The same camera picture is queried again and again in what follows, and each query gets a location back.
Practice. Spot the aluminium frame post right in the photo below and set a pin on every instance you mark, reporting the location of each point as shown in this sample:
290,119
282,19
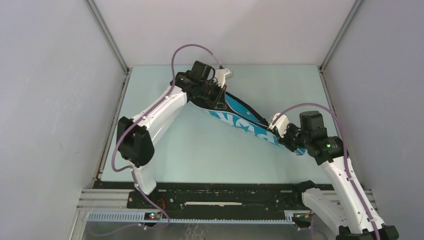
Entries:
341,33

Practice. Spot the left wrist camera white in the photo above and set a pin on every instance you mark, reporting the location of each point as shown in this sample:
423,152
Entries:
222,75

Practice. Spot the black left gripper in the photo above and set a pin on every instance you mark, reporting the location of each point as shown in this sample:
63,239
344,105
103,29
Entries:
218,101

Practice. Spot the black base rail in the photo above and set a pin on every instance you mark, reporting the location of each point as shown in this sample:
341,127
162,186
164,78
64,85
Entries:
223,200

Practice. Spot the aluminium frame post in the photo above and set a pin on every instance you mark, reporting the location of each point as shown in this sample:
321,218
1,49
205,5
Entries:
107,34
341,33

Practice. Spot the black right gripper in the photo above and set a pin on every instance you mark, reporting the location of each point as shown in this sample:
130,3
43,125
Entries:
284,140

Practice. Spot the grey cable duct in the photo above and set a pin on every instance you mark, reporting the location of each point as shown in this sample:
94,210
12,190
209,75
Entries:
139,217

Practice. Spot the aluminium frame post left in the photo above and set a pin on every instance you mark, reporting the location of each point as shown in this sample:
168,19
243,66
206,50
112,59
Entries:
107,34

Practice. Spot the blue racket bag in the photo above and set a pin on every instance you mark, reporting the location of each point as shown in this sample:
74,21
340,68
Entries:
240,115

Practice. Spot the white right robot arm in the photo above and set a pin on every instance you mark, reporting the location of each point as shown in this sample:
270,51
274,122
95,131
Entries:
355,218

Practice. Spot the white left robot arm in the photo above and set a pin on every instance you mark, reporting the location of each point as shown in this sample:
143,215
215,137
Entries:
137,136

